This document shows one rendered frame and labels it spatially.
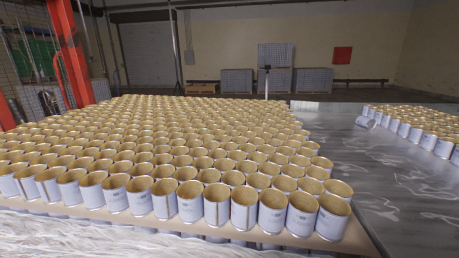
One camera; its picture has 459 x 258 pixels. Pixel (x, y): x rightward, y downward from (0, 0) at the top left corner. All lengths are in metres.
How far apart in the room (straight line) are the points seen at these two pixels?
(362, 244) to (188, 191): 0.43
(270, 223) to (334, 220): 0.14
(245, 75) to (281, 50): 1.74
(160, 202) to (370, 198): 0.63
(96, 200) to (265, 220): 0.44
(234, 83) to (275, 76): 1.81
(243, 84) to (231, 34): 2.88
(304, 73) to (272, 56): 1.52
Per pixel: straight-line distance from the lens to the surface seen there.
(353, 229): 0.60
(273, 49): 7.81
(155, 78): 10.89
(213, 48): 9.65
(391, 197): 0.79
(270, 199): 0.52
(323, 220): 0.51
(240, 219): 0.48
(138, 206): 0.55
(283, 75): 7.92
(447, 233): 0.76
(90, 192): 0.61
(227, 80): 7.87
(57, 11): 1.86
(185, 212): 0.50
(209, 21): 9.82
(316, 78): 8.22
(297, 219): 0.48
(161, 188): 0.56
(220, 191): 0.52
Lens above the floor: 1.51
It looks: 18 degrees down
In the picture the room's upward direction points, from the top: 1 degrees counter-clockwise
